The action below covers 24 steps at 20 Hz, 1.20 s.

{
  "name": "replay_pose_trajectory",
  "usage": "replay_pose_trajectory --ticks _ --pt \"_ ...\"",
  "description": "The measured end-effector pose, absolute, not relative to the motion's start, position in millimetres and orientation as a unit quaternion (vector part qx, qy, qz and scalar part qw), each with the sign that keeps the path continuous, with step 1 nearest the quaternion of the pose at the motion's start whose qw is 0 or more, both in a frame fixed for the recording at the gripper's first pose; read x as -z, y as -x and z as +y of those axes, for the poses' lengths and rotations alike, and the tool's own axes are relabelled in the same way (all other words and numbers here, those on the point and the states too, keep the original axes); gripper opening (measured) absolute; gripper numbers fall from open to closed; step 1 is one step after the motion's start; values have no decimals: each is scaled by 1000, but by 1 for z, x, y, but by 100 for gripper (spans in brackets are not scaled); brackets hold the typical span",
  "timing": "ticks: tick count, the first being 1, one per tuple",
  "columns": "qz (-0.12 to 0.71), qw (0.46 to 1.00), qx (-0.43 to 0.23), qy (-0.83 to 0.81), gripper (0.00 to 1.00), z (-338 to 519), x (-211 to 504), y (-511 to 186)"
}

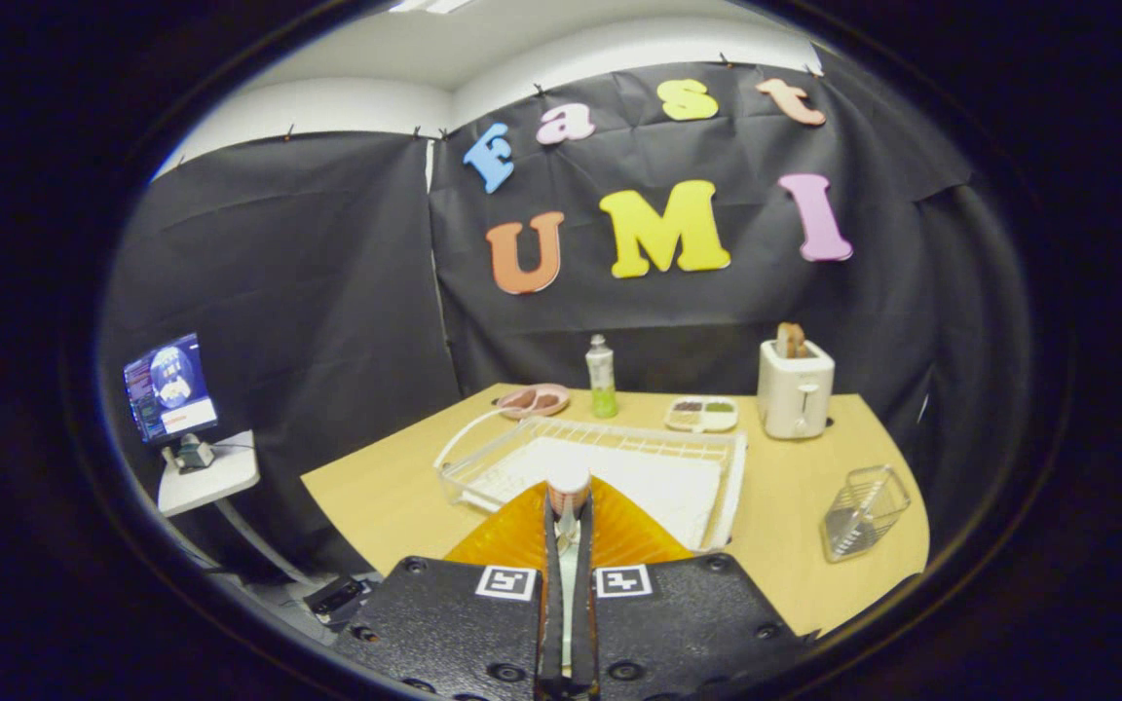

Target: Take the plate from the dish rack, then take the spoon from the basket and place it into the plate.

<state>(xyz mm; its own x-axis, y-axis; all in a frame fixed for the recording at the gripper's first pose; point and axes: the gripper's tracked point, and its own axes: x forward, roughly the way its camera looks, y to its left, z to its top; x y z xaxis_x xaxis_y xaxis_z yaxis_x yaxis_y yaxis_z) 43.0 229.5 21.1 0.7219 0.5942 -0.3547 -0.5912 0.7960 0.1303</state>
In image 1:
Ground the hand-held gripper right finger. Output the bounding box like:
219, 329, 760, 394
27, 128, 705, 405
571, 477, 820, 701

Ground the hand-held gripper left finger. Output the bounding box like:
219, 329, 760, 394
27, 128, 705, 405
332, 479, 567, 701

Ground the pink striped handle spoon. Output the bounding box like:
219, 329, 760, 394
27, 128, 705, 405
546, 465, 593, 678

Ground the white wire dish rack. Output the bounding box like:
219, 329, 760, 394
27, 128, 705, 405
432, 407, 749, 554

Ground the metal wire basket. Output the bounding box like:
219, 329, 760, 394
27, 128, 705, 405
821, 464, 913, 564

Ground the pink divided dish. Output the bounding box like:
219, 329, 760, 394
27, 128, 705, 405
497, 383, 571, 420

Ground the white drip tray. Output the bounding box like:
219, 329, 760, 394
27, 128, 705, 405
464, 436, 723, 548

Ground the clear bottle green liquid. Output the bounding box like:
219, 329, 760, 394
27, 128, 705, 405
585, 334, 618, 420

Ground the white divided snack tray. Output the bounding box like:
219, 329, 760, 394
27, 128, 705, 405
663, 394, 739, 433

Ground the white toaster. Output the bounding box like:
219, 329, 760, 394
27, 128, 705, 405
757, 338, 836, 440

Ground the white side table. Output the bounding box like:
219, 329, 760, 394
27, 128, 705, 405
157, 431, 328, 587

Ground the black backdrop cloth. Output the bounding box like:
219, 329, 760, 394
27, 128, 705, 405
98, 58, 1034, 585

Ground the small grey device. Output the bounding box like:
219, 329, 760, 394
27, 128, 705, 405
167, 435, 216, 475

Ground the computer monitor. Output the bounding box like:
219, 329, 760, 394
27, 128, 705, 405
123, 333, 221, 446

